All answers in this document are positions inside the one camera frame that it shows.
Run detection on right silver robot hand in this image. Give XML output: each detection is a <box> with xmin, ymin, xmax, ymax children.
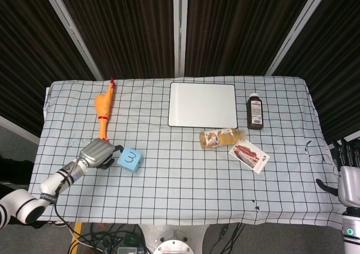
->
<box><xmin>315</xmin><ymin>137</ymin><xmax>360</xmax><ymax>207</ymax></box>

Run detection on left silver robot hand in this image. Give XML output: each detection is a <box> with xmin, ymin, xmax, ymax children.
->
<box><xmin>78</xmin><ymin>138</ymin><xmax>124</xmax><ymax>170</ymax></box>

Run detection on blue cube with black numbers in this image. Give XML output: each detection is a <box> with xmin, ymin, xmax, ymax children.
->
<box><xmin>116</xmin><ymin>146</ymin><xmax>143</xmax><ymax>173</ymax></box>

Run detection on white black-grid tablecloth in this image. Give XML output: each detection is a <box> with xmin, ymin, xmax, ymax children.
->
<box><xmin>21</xmin><ymin>75</ymin><xmax>351</xmax><ymax>226</ymax></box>

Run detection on orange rubber chicken toy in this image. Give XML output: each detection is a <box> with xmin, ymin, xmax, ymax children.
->
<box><xmin>94</xmin><ymin>77</ymin><xmax>116</xmax><ymax>145</ymax></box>

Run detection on green circuit board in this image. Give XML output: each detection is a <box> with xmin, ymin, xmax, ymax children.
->
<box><xmin>121</xmin><ymin>231</ymin><xmax>142</xmax><ymax>247</ymax></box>

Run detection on red palace postcard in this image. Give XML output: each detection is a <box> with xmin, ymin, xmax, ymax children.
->
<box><xmin>228</xmin><ymin>140</ymin><xmax>271</xmax><ymax>173</ymax></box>

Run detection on dark brown curtain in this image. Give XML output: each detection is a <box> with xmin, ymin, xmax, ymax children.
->
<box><xmin>185</xmin><ymin>0</ymin><xmax>321</xmax><ymax>77</ymax></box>
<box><xmin>0</xmin><ymin>0</ymin><xmax>96</xmax><ymax>138</ymax></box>
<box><xmin>274</xmin><ymin>0</ymin><xmax>360</xmax><ymax>145</ymax></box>
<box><xmin>55</xmin><ymin>0</ymin><xmax>176</xmax><ymax>80</ymax></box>

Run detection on dark brown medicine bottle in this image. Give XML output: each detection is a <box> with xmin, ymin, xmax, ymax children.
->
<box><xmin>246</xmin><ymin>93</ymin><xmax>265</xmax><ymax>130</ymax></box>

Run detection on white board with black rim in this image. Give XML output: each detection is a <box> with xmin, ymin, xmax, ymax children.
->
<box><xmin>167</xmin><ymin>82</ymin><xmax>239</xmax><ymax>127</ymax></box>

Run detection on tea bottle with illustrated label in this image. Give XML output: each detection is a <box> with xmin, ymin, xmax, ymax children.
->
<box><xmin>199</xmin><ymin>127</ymin><xmax>247</xmax><ymax>150</ymax></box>

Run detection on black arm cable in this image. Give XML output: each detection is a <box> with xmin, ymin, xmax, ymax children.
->
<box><xmin>53</xmin><ymin>169</ymin><xmax>78</xmax><ymax>231</ymax></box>

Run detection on tangled floor cable bundle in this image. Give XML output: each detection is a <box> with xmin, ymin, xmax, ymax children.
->
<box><xmin>66</xmin><ymin>222</ymin><xmax>147</xmax><ymax>254</ymax></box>

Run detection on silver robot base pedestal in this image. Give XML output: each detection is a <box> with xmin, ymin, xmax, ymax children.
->
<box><xmin>140</xmin><ymin>222</ymin><xmax>210</xmax><ymax>254</ymax></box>

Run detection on aluminium frame post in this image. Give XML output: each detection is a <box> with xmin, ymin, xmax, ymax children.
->
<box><xmin>265</xmin><ymin>0</ymin><xmax>337</xmax><ymax>76</ymax></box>
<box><xmin>172</xmin><ymin>0</ymin><xmax>188</xmax><ymax>79</ymax></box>
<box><xmin>39</xmin><ymin>0</ymin><xmax>104</xmax><ymax>80</ymax></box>

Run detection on black floor cable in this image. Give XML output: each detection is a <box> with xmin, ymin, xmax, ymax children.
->
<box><xmin>215</xmin><ymin>222</ymin><xmax>247</xmax><ymax>254</ymax></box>

